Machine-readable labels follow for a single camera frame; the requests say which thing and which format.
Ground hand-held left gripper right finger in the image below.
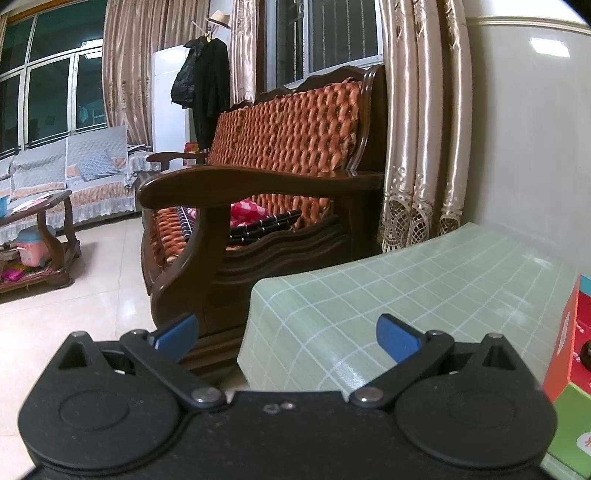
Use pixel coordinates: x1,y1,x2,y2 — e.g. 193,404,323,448
349,314,527,411

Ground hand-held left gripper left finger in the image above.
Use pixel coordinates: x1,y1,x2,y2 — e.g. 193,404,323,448
46,314,227,411

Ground colourful paper box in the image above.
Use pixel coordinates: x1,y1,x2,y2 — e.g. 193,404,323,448
542,274,591,480

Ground green checked tablecloth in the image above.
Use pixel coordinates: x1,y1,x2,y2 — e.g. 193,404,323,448
237,222,581,408

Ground black striped cloth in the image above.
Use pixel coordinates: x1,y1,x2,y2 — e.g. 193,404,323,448
177,206,304,246

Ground red white checked cloth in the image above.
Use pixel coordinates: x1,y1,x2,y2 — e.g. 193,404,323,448
230,198,269,228

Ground pink plastic bucket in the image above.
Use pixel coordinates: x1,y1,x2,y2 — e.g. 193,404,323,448
16,226,52,268

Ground dark wooden coffee table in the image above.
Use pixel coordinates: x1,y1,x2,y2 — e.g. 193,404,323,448
0,189,82,292

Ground grey covered sofa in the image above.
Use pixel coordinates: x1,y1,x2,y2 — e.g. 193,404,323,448
0,124,154,234

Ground beige satin curtain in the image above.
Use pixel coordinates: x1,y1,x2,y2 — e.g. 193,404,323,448
378,0,475,254

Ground wooden sofa orange woven cushion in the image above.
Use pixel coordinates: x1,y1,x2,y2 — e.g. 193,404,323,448
136,65,389,377

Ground white refrigerator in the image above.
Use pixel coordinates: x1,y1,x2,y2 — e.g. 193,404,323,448
151,45,194,158

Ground black hanging coat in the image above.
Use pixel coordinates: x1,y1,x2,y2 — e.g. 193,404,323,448
170,36,230,151

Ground large dark window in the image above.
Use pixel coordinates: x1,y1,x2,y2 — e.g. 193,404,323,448
0,13,108,158

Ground brown patterned curtain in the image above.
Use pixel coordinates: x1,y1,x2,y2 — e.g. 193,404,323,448
102,0,211,149

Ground narrow beige curtain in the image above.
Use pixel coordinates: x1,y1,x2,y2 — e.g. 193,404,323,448
230,0,267,108

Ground barred window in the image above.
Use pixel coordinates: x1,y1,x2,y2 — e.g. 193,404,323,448
264,0,385,89

